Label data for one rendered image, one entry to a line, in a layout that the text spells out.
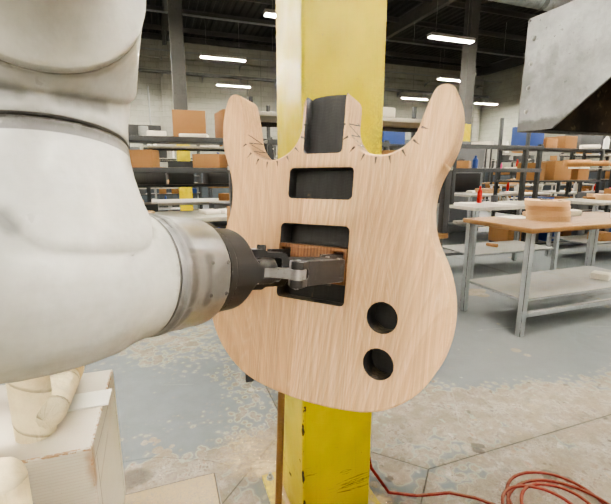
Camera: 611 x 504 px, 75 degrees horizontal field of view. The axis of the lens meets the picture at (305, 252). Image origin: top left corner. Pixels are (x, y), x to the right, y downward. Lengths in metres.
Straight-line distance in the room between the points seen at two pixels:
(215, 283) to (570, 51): 0.49
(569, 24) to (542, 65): 0.05
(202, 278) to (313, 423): 1.25
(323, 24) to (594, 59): 0.86
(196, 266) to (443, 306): 0.28
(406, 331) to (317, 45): 0.97
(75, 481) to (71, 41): 0.35
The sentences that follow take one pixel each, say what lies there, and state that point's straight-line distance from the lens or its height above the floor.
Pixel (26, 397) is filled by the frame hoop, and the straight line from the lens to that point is 0.43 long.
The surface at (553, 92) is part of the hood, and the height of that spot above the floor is 1.43.
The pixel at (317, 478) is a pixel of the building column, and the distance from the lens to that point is 1.65.
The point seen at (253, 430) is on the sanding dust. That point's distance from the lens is 2.30.
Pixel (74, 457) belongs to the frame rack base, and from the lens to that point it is 0.43.
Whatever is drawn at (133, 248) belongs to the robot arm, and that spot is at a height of 1.29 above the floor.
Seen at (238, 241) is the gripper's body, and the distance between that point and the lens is 0.35.
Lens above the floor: 1.33
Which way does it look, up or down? 12 degrees down
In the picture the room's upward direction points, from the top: straight up
